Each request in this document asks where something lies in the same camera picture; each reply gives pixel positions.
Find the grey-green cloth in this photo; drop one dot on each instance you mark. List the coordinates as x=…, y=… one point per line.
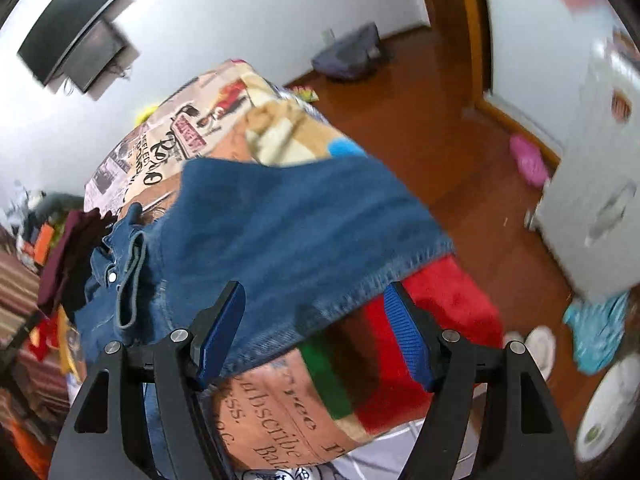
x=57, y=204

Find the white cabinet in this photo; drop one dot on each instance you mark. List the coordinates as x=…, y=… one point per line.
x=590, y=170

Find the white slipper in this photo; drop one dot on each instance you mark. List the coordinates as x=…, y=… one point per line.
x=540, y=350

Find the yellow hoop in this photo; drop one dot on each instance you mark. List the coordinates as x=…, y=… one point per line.
x=147, y=114

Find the orange box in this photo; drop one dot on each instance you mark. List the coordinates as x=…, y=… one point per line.
x=42, y=242

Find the striped curtain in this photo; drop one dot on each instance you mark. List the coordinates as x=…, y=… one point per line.
x=20, y=290

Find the grey bag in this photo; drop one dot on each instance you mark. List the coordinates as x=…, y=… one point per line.
x=350, y=52

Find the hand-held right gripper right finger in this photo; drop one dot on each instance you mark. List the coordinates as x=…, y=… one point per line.
x=407, y=330

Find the maroon cloth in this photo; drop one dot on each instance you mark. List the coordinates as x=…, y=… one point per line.
x=67, y=255

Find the grey wall-mounted box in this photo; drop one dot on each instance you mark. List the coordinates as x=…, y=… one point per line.
x=97, y=60

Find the blue denim garment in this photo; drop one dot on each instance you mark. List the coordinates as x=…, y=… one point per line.
x=280, y=230

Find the teal cloth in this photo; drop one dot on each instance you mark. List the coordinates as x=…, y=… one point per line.
x=597, y=332

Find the black wall television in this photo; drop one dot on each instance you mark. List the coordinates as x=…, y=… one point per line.
x=65, y=25

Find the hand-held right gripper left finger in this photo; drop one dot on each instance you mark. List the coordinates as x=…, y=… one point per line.
x=222, y=332

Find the printed blanket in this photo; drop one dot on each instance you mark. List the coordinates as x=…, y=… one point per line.
x=185, y=125

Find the pink slipper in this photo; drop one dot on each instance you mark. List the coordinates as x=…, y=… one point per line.
x=527, y=160

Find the green snack packet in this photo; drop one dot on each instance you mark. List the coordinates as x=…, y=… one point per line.
x=306, y=94

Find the wooden door frame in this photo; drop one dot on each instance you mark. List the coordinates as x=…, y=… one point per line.
x=475, y=60

